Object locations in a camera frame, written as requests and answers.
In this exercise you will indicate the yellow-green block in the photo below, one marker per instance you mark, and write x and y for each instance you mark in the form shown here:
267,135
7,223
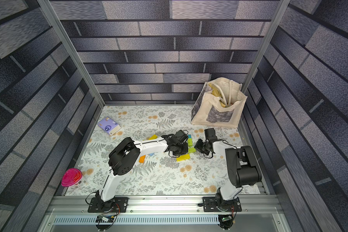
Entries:
183,157

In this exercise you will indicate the right circuit board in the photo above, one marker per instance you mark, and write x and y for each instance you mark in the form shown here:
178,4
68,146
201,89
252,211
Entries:
226,219

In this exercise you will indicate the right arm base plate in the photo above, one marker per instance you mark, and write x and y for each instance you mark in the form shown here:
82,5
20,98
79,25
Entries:
211,204

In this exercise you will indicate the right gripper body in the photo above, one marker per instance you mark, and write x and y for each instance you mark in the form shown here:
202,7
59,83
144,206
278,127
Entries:
202,146

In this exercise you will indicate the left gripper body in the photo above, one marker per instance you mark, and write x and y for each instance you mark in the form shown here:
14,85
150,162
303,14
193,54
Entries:
182,149

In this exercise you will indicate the purple card box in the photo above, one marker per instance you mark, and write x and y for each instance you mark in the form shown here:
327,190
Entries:
109,126

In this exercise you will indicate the pink plastic lid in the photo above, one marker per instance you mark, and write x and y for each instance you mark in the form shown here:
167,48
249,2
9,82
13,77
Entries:
72,177

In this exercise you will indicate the small yellow block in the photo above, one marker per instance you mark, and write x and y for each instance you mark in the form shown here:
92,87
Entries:
153,137

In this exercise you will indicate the aluminium front rail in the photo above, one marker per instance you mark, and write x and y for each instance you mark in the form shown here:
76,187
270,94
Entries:
258,211

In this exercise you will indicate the canvas tote bag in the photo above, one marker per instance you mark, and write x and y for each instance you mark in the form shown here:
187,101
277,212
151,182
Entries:
220,104

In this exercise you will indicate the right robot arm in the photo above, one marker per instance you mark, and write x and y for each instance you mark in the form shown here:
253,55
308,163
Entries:
241,165

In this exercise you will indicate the left circuit board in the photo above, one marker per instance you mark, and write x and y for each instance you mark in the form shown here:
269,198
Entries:
105,219

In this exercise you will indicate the circuit board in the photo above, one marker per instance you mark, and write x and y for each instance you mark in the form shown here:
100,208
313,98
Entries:
105,219
226,219

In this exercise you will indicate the lime green short block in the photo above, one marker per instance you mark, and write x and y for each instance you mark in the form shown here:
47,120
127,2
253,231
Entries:
190,143

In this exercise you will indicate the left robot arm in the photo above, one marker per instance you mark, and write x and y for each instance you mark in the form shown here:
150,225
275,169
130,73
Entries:
124,156

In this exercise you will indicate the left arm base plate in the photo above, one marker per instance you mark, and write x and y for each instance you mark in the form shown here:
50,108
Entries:
116,205

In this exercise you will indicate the orange block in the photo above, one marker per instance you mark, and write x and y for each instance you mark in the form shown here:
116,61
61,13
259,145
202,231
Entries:
142,159

